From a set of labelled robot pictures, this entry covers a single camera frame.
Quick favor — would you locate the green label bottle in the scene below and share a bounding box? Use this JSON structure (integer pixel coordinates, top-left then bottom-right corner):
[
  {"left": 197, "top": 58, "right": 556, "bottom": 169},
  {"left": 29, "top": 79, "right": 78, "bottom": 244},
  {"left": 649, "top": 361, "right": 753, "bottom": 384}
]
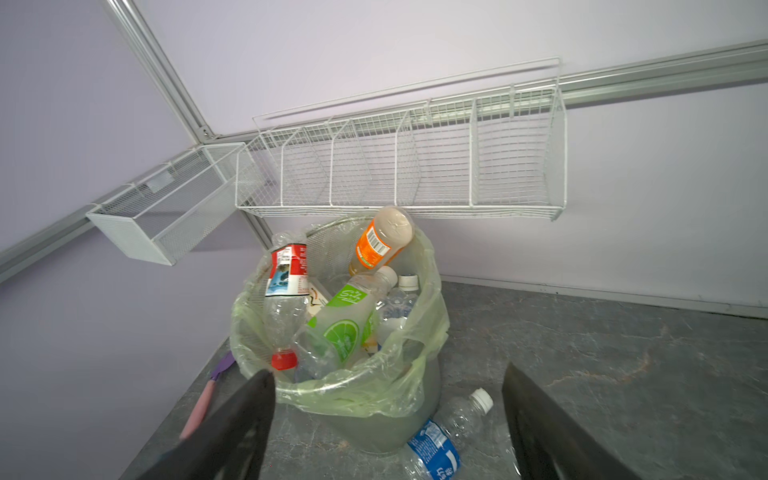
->
[{"left": 292, "top": 266, "right": 398, "bottom": 379}]

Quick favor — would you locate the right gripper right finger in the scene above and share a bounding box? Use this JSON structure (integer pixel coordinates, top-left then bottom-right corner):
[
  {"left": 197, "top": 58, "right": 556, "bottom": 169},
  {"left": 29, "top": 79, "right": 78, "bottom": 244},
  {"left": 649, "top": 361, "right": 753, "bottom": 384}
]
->
[{"left": 502, "top": 363, "right": 638, "bottom": 479}]

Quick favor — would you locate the blue label bottle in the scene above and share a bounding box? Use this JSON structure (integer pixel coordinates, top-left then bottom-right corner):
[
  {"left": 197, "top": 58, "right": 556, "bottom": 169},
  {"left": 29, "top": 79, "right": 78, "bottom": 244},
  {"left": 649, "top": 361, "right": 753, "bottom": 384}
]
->
[
  {"left": 376, "top": 274, "right": 420, "bottom": 347},
  {"left": 398, "top": 388, "right": 494, "bottom": 480}
]

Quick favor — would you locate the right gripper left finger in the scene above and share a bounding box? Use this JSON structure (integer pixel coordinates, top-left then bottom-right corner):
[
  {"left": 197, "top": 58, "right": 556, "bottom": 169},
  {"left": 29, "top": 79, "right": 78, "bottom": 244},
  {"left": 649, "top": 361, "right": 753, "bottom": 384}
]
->
[{"left": 141, "top": 370, "right": 276, "bottom": 479}]

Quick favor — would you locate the orange label juice bottle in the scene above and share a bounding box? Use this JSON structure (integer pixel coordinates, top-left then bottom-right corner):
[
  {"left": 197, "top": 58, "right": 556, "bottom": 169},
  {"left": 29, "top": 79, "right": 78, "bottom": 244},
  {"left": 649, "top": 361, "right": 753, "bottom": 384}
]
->
[{"left": 348, "top": 206, "right": 415, "bottom": 276}]

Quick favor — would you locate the small white mesh basket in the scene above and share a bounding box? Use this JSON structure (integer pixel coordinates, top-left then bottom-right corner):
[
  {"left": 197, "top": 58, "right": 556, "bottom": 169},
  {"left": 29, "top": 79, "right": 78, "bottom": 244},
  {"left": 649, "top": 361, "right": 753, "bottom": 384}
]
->
[{"left": 86, "top": 142, "right": 251, "bottom": 266}]

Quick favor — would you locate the purple pink brush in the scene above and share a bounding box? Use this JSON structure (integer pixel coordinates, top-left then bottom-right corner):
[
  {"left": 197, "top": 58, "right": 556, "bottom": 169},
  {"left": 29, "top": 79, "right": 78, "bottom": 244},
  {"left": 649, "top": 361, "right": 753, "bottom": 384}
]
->
[{"left": 179, "top": 351, "right": 235, "bottom": 440}]

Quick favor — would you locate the long white wire shelf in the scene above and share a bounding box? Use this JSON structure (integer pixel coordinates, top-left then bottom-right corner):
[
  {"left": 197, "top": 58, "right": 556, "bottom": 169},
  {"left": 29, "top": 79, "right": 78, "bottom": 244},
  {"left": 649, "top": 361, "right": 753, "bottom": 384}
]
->
[{"left": 235, "top": 57, "right": 567, "bottom": 220}]

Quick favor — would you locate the green mesh trash bin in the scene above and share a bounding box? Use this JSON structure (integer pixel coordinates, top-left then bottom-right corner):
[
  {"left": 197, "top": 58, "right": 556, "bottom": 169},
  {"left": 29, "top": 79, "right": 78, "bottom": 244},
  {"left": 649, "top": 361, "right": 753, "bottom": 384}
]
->
[{"left": 230, "top": 215, "right": 450, "bottom": 454}]

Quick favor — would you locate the red label bottle red cap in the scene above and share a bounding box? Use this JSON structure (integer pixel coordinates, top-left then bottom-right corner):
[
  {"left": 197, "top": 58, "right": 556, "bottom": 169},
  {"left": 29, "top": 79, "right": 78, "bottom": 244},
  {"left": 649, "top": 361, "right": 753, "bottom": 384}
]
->
[{"left": 264, "top": 231, "right": 310, "bottom": 371}]

